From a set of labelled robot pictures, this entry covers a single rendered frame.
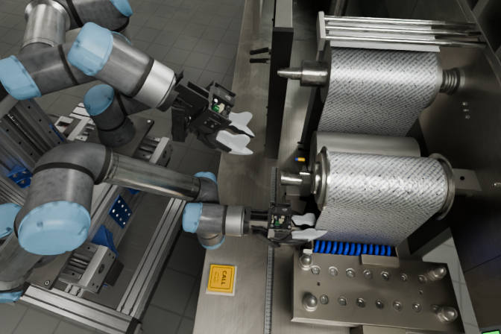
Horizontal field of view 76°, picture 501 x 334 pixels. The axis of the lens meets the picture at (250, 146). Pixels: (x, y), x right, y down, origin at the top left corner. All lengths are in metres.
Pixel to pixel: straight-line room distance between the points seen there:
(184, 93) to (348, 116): 0.45
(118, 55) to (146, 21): 3.03
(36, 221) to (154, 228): 1.22
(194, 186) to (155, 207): 1.01
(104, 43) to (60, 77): 0.14
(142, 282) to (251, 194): 0.87
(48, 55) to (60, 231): 0.32
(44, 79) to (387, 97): 0.70
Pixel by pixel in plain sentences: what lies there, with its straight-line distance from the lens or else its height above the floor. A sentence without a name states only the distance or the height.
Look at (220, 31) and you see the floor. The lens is 3.29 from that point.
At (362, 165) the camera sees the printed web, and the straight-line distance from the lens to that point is 0.72.
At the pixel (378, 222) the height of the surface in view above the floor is 1.17.
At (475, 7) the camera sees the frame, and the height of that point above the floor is 1.47.
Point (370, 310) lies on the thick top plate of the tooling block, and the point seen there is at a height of 1.03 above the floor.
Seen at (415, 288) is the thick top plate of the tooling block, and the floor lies 1.03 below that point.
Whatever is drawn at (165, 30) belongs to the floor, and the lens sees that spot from 3.40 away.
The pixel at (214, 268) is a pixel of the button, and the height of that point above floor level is 0.92.
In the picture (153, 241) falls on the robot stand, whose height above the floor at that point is 0.23.
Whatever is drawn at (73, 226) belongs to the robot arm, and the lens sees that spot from 0.71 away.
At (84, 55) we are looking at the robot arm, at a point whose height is 1.58.
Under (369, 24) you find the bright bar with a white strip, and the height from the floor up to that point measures 1.44.
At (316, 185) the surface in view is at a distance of 0.72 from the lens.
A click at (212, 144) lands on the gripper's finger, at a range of 0.61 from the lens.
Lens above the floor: 1.89
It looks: 55 degrees down
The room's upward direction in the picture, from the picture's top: straight up
